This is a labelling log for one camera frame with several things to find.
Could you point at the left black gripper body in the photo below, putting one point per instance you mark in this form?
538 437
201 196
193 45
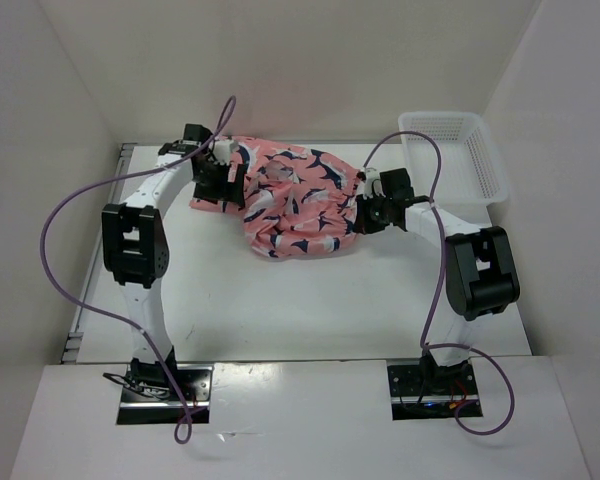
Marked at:
213 184

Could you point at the aluminium table edge rail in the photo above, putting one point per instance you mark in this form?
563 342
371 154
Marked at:
75 335

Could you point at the white plastic basket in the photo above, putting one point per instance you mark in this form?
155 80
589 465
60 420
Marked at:
452 155

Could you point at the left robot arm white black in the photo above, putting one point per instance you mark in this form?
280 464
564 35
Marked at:
135 246

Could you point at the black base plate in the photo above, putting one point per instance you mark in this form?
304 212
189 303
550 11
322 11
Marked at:
409 381
193 381

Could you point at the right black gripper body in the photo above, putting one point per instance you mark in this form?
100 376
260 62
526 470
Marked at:
374 215

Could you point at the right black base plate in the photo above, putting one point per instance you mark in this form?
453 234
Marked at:
409 381

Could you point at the pink shark print shorts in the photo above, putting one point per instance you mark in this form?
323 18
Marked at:
298 200

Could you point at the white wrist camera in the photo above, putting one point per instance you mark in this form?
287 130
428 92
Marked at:
371 183
225 152

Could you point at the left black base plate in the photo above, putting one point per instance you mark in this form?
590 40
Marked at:
193 381

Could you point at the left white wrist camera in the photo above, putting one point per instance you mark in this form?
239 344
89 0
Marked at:
225 152

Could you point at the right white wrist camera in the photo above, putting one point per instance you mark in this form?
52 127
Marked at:
371 183

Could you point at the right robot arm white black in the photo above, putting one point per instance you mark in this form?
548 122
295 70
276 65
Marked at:
477 279

